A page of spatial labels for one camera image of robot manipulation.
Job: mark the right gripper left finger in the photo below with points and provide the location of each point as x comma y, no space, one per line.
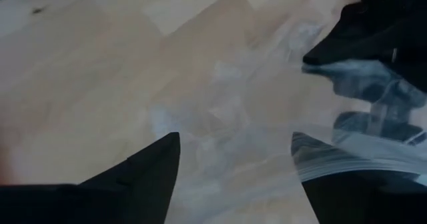
146,184

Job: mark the clear zip plastic bag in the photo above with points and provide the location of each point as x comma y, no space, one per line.
233,124

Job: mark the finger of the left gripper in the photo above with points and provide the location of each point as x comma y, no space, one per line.
360,37

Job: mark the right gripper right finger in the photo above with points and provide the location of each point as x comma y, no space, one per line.
333,200

